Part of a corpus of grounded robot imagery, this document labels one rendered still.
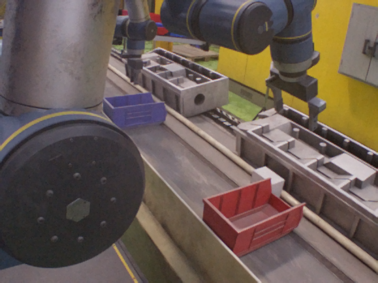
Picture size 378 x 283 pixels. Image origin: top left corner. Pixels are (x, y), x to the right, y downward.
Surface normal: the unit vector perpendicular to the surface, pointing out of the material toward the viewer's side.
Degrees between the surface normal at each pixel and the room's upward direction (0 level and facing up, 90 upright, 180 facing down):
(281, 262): 0
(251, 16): 86
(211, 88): 90
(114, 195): 90
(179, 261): 0
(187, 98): 90
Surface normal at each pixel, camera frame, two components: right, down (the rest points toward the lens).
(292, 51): -0.15, 0.70
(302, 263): 0.09, -0.88
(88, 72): 0.80, 0.38
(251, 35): 0.61, 0.42
